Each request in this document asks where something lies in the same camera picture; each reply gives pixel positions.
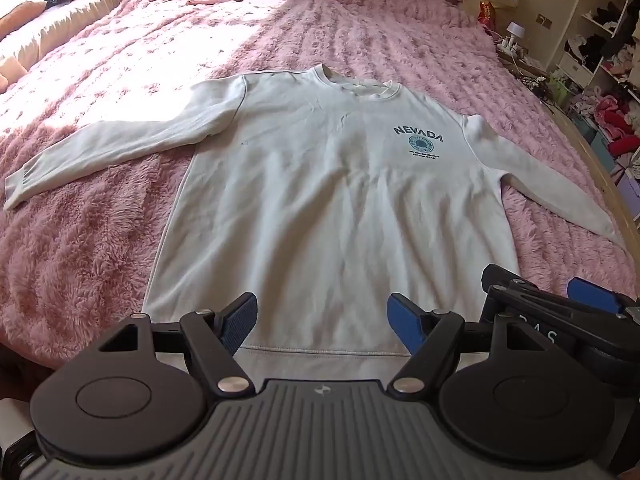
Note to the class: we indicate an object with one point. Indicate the wooden bed frame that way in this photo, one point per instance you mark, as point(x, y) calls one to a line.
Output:
point(612, 195)

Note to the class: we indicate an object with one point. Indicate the red garment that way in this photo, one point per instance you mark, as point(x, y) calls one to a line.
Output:
point(624, 146)

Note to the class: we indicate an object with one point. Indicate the brown wall switch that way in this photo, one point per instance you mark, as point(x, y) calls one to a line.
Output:
point(543, 21)

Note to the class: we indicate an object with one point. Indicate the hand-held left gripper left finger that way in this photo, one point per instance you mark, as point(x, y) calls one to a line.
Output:
point(239, 321)

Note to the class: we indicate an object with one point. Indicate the white open wardrobe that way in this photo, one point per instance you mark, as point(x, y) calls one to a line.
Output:
point(600, 10)

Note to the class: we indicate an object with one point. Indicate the white table lamp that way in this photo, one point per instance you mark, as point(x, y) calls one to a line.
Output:
point(515, 31)

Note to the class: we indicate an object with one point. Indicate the white printed sweatshirt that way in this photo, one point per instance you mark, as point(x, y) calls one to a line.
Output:
point(325, 185)

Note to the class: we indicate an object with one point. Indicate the pink fluffy blanket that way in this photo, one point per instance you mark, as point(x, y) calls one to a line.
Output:
point(150, 60)

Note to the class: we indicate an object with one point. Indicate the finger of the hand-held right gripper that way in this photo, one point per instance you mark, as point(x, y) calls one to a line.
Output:
point(530, 297)
point(594, 294)

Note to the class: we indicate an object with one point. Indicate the teal storage bin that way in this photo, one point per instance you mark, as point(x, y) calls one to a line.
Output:
point(592, 137)

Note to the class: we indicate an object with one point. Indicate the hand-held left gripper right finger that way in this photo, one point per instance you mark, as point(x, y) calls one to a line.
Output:
point(403, 321)

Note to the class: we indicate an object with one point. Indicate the green storage bin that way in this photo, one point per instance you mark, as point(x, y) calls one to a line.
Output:
point(559, 91)

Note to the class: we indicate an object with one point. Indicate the red snack bag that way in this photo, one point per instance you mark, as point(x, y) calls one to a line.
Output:
point(486, 14)

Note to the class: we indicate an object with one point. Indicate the wooden bedside table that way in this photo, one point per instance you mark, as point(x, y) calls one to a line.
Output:
point(530, 67)

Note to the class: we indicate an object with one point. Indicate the cream quilted bedding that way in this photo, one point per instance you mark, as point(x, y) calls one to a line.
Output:
point(55, 25)

